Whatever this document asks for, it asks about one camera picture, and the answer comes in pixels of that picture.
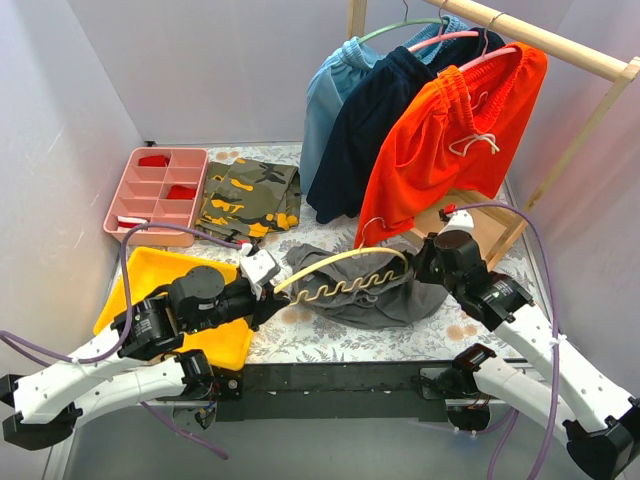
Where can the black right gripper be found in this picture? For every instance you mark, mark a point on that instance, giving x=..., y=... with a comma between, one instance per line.
x=423, y=259

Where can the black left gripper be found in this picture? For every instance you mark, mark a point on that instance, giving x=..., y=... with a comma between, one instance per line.
x=265, y=304

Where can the cream yellow hanger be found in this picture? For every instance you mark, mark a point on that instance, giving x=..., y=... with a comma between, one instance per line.
x=343, y=287

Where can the grey shorts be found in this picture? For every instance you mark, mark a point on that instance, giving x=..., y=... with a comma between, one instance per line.
x=397, y=303

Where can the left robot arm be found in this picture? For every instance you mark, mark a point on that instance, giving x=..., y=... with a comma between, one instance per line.
x=137, y=358

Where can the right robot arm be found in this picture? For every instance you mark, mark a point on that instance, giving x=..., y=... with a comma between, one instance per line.
x=596, y=420

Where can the camouflage shorts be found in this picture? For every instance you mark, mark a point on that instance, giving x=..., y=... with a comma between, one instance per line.
x=248, y=199

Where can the orange shorts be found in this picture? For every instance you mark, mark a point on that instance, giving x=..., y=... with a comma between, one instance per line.
x=461, y=131

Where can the navy blue shorts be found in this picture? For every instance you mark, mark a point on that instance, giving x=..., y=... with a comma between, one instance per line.
x=368, y=115

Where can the light blue shorts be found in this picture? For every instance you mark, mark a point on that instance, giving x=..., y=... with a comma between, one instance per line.
x=339, y=76

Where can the pink hanger on navy shorts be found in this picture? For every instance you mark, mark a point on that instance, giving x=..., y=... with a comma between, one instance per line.
x=442, y=36

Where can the pink hanger on orange shorts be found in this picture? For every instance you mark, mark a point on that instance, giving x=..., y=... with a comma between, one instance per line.
x=485, y=56

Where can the green hanger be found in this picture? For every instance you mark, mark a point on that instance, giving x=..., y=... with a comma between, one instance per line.
x=405, y=22

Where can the wooden clothes rack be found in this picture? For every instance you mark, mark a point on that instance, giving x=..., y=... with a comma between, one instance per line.
x=499, y=231

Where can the yellow plastic tray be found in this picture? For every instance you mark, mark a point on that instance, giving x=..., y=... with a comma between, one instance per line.
x=226, y=346

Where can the red sock middle compartment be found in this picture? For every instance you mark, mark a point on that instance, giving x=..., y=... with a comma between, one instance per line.
x=181, y=192

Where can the red sock compartment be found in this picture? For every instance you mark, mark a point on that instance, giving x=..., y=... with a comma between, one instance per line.
x=155, y=161
x=181, y=192

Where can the pink divided organizer box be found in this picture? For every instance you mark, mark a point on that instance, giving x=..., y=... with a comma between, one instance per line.
x=142, y=190

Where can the red white striped sock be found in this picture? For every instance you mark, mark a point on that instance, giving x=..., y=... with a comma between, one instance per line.
x=128, y=222

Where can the red sock back compartment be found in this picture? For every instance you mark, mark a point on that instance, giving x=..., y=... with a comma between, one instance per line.
x=155, y=161

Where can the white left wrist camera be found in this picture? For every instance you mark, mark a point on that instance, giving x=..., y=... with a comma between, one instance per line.
x=259, y=269

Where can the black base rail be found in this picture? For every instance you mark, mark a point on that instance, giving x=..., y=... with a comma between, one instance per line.
x=356, y=390

